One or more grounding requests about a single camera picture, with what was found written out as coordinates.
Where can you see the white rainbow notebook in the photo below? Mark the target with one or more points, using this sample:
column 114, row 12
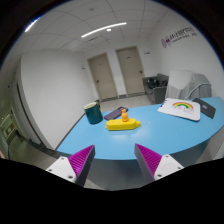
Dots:
column 181, row 108

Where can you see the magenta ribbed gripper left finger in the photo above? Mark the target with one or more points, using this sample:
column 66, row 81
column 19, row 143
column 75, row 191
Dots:
column 74, row 168

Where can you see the dark green mug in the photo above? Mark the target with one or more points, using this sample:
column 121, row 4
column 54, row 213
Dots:
column 93, row 113

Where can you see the blue curved table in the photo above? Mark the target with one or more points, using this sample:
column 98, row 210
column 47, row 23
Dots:
column 164, row 134

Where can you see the wall logo sign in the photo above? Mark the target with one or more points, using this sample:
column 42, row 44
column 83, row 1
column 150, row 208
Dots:
column 178, row 35

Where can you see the beige door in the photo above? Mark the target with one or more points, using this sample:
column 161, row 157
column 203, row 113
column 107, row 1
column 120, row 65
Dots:
column 132, row 70
column 102, row 76

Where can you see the long ceiling light strip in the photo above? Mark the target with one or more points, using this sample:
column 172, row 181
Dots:
column 103, row 28

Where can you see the left beige door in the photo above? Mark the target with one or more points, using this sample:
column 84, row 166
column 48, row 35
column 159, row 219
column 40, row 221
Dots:
column 102, row 76

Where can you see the dark purple smartphone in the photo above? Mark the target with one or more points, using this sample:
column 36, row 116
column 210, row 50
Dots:
column 115, row 113

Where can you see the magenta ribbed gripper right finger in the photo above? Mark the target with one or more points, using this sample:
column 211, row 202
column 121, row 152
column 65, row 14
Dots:
column 153, row 165

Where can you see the white covered furniture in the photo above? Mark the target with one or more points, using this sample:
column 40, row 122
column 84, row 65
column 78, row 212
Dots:
column 184, row 84

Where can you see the right beige door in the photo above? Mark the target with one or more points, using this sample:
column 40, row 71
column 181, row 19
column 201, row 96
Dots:
column 132, row 70

